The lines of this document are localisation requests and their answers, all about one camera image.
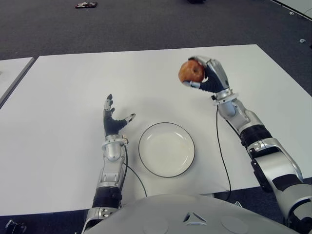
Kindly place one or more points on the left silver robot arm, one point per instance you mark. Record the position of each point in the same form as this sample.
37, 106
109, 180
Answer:
112, 156

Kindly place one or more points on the dark flat object on floor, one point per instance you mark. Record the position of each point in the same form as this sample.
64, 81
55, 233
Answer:
86, 5

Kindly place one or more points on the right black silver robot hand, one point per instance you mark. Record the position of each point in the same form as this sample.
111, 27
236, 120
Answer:
217, 78

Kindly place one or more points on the white plate with black rim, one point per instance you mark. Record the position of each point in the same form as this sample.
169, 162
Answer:
167, 150

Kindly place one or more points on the white table with dark edge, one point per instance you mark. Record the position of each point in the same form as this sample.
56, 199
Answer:
299, 6

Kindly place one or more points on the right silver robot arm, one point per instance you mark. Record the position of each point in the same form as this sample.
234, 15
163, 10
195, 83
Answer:
268, 165

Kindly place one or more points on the grey robot torso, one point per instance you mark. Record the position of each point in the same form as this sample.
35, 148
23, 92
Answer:
175, 214

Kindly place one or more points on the small left wrist camera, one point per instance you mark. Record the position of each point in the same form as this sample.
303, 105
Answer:
124, 140

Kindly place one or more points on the red-brown apple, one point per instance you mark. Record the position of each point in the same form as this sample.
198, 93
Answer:
191, 72

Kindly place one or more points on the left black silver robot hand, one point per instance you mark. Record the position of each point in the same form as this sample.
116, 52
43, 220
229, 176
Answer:
111, 125

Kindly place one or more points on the black metal device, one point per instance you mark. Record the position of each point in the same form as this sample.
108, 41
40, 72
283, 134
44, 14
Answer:
12, 226

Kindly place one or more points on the neighbouring white table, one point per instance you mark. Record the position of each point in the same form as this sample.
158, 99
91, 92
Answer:
12, 73

